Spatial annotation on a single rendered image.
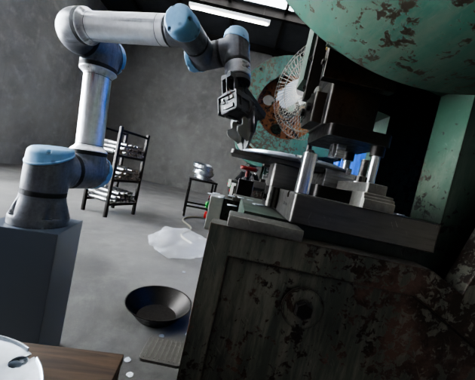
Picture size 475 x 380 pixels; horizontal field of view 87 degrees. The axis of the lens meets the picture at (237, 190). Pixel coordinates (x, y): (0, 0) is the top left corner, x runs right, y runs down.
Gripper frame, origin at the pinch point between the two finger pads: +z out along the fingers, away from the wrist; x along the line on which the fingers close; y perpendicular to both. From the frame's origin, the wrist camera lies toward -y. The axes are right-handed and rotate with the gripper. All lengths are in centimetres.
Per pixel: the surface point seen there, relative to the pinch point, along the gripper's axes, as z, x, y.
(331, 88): -11.7, 22.8, -7.4
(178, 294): 54, -70, -27
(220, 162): -175, -458, -446
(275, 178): 9.6, 7.6, -3.0
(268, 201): 15.6, 4.9, -2.7
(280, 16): -421, -184, -363
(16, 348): 40, -10, 45
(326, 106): -7.7, 20.9, -7.9
